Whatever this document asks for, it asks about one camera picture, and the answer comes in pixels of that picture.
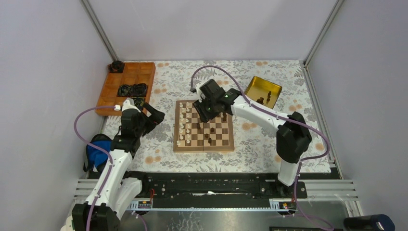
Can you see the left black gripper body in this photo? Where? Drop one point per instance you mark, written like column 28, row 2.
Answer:
column 139, row 131

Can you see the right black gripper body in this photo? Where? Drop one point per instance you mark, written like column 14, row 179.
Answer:
column 206, row 109

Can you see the gold metal tin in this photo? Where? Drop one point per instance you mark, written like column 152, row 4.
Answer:
column 259, row 87

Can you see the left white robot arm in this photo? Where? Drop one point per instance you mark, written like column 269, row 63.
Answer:
column 112, row 194

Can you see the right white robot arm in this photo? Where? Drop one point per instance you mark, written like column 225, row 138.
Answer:
column 292, row 136

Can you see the wooden chess board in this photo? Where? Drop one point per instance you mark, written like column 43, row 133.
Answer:
column 186, row 119

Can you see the orange compartment tray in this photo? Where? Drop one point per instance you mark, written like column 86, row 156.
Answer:
column 136, row 82

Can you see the blue cloth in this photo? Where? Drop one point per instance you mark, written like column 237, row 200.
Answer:
column 96, row 159

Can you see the black item tray corner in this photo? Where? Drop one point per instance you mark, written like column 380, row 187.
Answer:
column 116, row 67

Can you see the floral table cloth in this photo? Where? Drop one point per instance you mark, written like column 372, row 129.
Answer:
column 254, row 146

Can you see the dark cylinder bottle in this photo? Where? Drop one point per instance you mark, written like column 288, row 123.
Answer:
column 378, row 222

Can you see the black mounting rail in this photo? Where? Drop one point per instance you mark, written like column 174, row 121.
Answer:
column 214, row 190

